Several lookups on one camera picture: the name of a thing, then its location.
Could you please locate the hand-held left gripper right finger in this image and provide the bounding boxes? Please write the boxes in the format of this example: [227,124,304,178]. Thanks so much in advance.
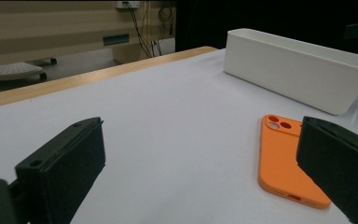
[296,116,358,224]

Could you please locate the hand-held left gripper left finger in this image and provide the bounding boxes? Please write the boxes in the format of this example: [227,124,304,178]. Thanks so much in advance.
[14,116,107,224]

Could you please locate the orange phone case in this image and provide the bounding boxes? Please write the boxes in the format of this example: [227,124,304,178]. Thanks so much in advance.
[257,114,333,210]

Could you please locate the white plastic bin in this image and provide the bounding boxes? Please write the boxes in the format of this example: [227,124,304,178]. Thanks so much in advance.
[223,28,358,116]

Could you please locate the black curtain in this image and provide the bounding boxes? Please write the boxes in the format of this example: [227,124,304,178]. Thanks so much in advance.
[175,0,358,59]

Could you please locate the white wheeled platform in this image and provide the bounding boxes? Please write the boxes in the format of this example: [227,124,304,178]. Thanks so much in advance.
[0,57,58,82]

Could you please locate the white table mat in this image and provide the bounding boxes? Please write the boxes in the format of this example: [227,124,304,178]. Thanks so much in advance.
[0,48,358,224]

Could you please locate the white power strip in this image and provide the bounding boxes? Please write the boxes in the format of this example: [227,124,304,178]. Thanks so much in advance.
[116,0,141,9]

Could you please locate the black wall cables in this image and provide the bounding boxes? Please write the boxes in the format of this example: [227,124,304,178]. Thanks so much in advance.
[124,2,174,59]

